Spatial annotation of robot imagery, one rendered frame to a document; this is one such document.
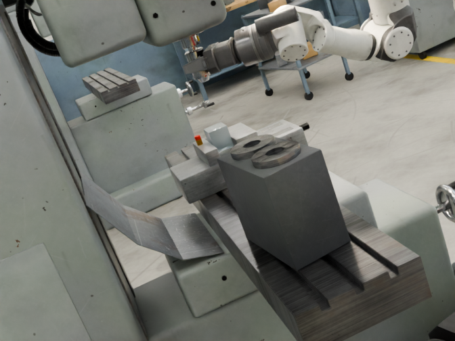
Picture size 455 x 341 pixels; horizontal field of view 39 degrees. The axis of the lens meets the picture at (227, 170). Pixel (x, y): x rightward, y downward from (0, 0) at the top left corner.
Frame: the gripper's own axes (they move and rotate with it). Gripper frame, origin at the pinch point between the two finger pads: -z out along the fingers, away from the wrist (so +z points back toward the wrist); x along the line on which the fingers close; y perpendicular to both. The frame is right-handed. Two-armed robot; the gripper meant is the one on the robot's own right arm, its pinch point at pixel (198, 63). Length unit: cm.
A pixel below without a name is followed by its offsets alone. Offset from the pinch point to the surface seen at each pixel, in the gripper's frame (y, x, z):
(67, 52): -14.3, 22.4, -19.6
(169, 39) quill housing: -8.6, 11.0, -1.2
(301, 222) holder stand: 25, 48, 20
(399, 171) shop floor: 124, -202, 34
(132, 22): -15.0, 16.1, -6.0
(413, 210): 53, -3, 38
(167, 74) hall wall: 89, -620, -207
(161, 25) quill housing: -12.1, 11.8, -1.5
